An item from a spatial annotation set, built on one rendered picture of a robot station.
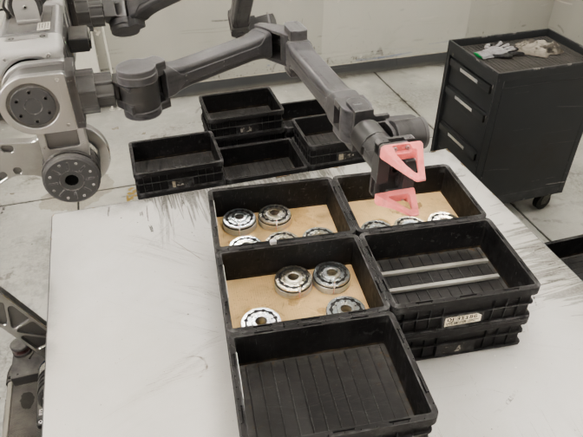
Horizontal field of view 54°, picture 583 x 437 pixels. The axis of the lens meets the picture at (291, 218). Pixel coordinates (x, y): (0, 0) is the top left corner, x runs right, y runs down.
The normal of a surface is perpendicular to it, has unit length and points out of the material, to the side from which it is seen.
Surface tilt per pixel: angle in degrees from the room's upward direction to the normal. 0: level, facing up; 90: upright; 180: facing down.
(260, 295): 0
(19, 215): 0
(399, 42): 90
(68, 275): 0
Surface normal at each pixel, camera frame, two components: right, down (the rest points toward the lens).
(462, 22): 0.30, 0.58
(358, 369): 0.00, -0.79
